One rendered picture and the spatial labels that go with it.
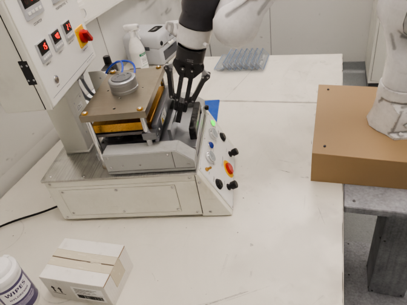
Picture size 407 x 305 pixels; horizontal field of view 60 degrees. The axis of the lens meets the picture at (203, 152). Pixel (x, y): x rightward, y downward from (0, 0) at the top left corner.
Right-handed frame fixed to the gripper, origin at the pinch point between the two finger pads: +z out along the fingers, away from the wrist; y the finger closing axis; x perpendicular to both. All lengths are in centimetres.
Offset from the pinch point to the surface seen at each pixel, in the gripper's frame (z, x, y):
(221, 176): 15.5, -7.2, 16.4
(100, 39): 22, 84, -51
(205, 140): 8.5, -0.4, 9.4
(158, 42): 18, 89, -21
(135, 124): 1.0, -10.3, -10.6
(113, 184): 18.5, -17.0, -14.1
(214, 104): 25, 49, 12
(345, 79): 63, 206, 129
